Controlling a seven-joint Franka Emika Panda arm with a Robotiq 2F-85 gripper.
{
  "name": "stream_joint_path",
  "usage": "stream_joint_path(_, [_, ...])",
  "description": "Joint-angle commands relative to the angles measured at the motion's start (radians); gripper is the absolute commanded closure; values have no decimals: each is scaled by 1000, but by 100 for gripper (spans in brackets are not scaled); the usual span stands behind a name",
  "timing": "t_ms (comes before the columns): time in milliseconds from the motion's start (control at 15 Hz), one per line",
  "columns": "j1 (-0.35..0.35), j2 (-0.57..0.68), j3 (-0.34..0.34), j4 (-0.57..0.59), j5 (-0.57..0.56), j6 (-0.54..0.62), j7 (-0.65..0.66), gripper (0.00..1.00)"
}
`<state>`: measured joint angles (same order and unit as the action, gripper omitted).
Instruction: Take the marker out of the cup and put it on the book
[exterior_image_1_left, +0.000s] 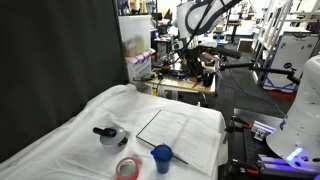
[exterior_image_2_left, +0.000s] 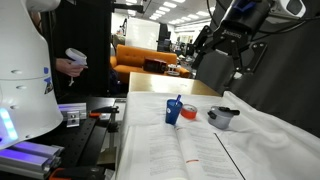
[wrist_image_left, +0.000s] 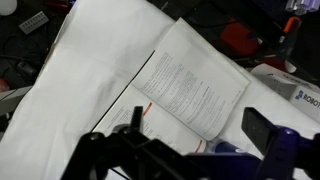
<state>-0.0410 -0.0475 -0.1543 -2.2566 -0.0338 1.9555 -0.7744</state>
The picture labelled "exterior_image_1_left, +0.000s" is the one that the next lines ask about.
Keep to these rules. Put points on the cluttered wooden desk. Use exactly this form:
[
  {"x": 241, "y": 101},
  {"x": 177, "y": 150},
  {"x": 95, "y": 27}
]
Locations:
[{"x": 180, "y": 83}]

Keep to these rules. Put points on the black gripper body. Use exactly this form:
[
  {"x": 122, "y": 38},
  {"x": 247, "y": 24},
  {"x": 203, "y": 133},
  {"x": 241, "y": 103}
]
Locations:
[{"x": 193, "y": 60}]

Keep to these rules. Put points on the blue plastic cup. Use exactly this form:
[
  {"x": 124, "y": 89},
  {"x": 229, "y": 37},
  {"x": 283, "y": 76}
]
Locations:
[{"x": 162, "y": 165}]

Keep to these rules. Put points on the whiteboard with blue frame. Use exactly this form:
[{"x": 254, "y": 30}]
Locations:
[{"x": 290, "y": 60}]

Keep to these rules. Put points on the brown cardboard box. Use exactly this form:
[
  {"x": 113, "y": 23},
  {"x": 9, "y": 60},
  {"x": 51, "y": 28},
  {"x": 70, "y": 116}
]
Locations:
[{"x": 245, "y": 45}]

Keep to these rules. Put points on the white table cloth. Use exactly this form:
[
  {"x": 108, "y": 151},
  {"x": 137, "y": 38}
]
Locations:
[{"x": 66, "y": 156}]

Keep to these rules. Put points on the red tape roll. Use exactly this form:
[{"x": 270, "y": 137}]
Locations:
[{"x": 118, "y": 166}]

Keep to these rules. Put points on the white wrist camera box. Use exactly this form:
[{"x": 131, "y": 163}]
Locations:
[{"x": 177, "y": 45}]

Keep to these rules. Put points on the black mug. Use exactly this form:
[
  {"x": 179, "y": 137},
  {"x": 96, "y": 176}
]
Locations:
[{"x": 208, "y": 80}]

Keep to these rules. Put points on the black orange bar clamp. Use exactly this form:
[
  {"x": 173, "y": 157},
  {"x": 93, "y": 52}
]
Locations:
[
  {"x": 243, "y": 168},
  {"x": 238, "y": 123}
]

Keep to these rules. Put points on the white printed cardboard box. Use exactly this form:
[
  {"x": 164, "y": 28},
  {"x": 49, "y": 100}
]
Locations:
[{"x": 138, "y": 71}]

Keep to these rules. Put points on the aluminium extrusion rail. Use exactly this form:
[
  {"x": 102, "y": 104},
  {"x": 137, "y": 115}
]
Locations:
[
  {"x": 283, "y": 165},
  {"x": 263, "y": 130}
]

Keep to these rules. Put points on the translucent storage bin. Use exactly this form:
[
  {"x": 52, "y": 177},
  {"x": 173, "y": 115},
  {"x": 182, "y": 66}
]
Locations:
[{"x": 135, "y": 31}]

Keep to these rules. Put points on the open book white pages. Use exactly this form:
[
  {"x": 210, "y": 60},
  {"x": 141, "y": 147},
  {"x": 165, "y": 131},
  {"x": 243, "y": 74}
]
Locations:
[{"x": 200, "y": 143}]

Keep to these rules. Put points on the black curtain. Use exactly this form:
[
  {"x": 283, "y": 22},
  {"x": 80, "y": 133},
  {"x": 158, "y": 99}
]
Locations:
[{"x": 50, "y": 66}]

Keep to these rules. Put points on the pink foam roll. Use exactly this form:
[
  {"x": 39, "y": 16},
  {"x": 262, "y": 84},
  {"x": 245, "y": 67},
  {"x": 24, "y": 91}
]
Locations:
[{"x": 140, "y": 56}]

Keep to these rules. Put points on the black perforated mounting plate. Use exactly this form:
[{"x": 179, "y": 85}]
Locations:
[{"x": 240, "y": 150}]

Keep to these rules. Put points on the white shelving rack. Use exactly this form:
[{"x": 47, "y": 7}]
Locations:
[{"x": 276, "y": 20}]

